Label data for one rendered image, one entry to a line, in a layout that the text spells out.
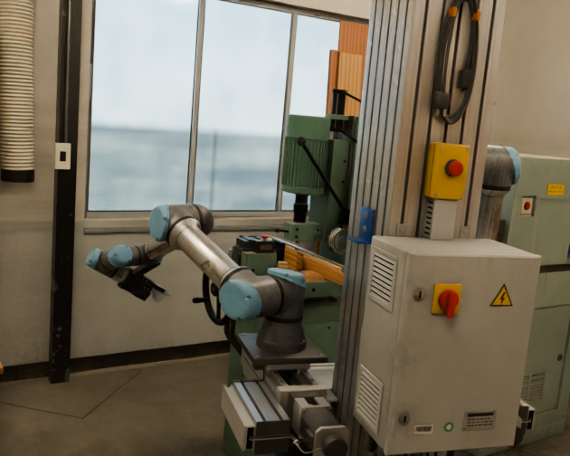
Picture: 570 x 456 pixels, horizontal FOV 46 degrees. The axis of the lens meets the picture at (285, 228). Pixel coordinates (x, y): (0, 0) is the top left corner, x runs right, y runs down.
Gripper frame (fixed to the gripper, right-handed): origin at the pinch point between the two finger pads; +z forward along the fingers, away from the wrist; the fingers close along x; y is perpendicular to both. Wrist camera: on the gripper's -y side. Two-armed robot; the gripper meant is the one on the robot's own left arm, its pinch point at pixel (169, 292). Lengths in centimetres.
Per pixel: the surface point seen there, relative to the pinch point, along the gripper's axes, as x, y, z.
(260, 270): 17.1, -25.7, 20.2
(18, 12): -93, -71, -93
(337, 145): 18, -84, 21
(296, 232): 14, -46, 28
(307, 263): 21, -38, 35
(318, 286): 40, -31, 32
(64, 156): -102, -27, -40
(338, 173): 18, -76, 28
